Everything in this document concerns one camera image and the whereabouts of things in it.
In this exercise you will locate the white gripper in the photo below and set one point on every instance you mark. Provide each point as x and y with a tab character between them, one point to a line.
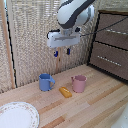
63	39

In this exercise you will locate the blue mug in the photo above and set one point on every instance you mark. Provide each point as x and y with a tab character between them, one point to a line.
44	82

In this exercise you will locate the brown drawer front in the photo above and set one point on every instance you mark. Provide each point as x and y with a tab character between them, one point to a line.
111	21
110	68

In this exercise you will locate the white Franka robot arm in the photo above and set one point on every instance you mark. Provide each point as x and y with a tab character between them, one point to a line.
71	13

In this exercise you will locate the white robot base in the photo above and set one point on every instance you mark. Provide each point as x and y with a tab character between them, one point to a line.
122	120

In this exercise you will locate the brown drawer cabinet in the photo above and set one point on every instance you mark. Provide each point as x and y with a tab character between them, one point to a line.
93	39

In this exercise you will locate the woven screen panel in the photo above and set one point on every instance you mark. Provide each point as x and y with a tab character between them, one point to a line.
3	70
83	55
33	40

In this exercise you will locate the pink mug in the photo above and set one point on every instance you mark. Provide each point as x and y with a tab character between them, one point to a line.
79	84

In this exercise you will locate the orange bread-shaped block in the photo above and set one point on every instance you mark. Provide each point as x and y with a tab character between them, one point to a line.
65	92

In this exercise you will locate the white patterned plate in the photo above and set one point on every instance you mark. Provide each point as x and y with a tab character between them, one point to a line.
16	115

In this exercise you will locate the wooden screen post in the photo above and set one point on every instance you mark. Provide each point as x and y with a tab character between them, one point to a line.
7	43
58	63

